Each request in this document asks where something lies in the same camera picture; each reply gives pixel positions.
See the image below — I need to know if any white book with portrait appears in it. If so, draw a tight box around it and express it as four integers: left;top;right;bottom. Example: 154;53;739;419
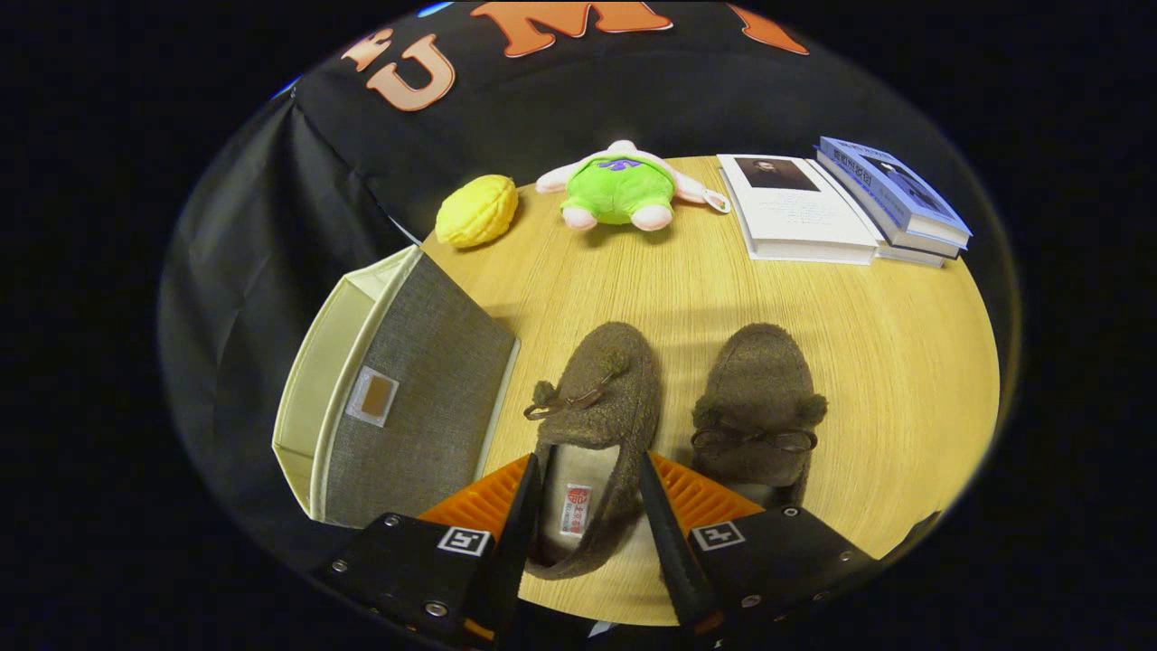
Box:
717;154;887;266

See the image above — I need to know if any pink and green plush toy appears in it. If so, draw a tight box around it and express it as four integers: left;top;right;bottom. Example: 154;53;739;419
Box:
535;139;731;232

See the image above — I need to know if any blue book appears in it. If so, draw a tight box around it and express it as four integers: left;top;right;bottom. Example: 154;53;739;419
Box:
814;152;961;259
816;136;974;250

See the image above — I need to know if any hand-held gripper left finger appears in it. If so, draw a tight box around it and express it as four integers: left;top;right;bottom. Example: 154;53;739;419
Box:
312;453;544;647

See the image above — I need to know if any plain white book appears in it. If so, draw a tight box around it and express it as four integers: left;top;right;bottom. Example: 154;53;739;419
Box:
877;244;947;269

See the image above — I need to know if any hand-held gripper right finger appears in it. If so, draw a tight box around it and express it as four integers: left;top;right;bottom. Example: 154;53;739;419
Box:
638;451;883;639

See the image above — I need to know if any yellow plush lemon toy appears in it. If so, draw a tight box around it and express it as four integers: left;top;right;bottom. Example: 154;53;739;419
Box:
435;175;521;250

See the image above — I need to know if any brown fuzzy shoe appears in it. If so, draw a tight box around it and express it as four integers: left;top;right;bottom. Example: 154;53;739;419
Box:
524;321;663;581
691;323;829;507

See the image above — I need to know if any grey fabric storage box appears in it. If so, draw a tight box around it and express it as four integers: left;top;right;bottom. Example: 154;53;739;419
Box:
271;244;522;530

